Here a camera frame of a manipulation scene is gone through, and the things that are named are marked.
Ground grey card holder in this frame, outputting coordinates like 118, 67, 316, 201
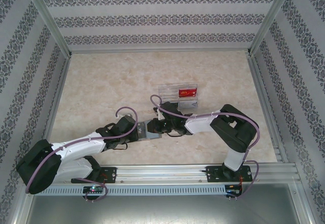
137, 120, 164, 143

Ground white silver card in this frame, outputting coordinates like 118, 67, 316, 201
178, 101, 199, 111

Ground clear acrylic card box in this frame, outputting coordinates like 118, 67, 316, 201
157, 83, 199, 112

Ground red VIP card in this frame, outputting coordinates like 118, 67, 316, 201
178, 88, 199, 99

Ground small circuit board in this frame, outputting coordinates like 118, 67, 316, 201
83, 186, 105, 194
225, 184, 243, 197

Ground grey metal sheet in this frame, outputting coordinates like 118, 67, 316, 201
10, 183, 315, 224

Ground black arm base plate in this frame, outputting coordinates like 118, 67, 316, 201
71, 167, 118, 184
206, 165, 253, 183

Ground aluminium mounting rail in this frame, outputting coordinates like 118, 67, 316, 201
24, 163, 298, 184

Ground slotted grey cable duct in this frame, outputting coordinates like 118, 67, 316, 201
34, 185, 227, 196

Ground purple cable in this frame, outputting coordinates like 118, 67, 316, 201
25, 106, 140, 203
150, 94, 262, 200

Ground aluminium side rail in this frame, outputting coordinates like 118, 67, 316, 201
247, 55, 290, 164
34, 55, 73, 166

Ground aluminium frame post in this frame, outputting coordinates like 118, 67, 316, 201
24, 0, 73, 57
245, 0, 299, 56

